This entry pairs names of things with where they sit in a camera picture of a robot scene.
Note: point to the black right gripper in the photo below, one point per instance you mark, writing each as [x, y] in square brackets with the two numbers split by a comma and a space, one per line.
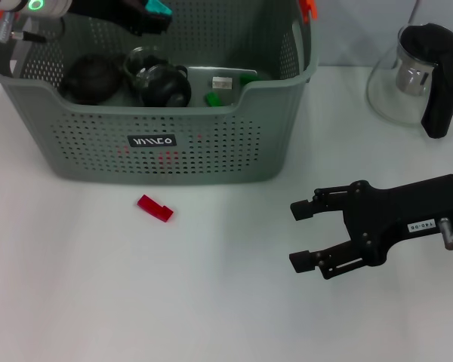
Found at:
[392, 215]

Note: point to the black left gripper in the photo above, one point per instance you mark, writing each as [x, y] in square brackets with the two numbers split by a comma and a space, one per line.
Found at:
[109, 11]

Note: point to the teal square block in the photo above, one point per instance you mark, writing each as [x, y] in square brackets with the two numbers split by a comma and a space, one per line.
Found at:
[158, 7]

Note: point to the white ridged block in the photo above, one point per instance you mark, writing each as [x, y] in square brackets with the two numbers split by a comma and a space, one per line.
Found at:
[222, 83]

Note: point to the dark green block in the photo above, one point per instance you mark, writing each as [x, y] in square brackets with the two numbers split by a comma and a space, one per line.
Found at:
[212, 99]

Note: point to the bright green block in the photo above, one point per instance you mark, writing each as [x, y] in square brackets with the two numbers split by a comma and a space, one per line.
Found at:
[249, 78]

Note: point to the grey perforated storage bin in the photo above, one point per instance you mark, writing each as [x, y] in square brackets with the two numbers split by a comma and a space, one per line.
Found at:
[211, 151]

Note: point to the dark red long block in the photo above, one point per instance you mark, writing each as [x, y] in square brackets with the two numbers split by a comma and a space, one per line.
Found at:
[155, 207]

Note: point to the black clay teapot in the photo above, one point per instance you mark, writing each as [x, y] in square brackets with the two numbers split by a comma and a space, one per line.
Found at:
[92, 77]

